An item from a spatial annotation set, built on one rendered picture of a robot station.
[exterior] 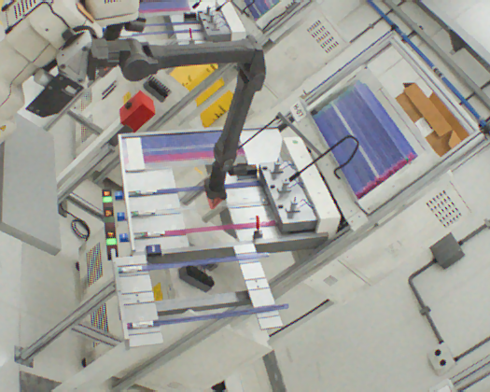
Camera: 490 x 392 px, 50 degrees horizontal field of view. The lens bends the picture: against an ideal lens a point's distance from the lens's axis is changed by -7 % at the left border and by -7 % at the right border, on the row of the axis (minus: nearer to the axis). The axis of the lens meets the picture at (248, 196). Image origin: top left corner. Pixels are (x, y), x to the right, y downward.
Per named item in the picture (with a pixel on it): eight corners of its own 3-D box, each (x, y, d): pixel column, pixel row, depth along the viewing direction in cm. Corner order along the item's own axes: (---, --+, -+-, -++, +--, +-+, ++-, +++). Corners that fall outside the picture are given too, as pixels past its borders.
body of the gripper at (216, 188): (220, 181, 212) (223, 166, 207) (227, 200, 205) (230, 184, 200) (203, 182, 210) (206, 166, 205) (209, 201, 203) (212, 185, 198)
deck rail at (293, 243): (133, 268, 193) (133, 256, 189) (133, 263, 195) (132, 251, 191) (325, 246, 211) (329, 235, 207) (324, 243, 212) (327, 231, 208)
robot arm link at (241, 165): (216, 142, 196) (224, 161, 192) (245, 139, 201) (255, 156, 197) (208, 166, 205) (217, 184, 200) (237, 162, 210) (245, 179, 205)
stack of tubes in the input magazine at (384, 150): (356, 197, 202) (415, 152, 194) (311, 115, 237) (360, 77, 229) (371, 212, 210) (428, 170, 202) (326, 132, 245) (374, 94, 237)
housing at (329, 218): (313, 245, 212) (320, 218, 203) (277, 162, 246) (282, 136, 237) (332, 243, 214) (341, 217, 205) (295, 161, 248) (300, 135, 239)
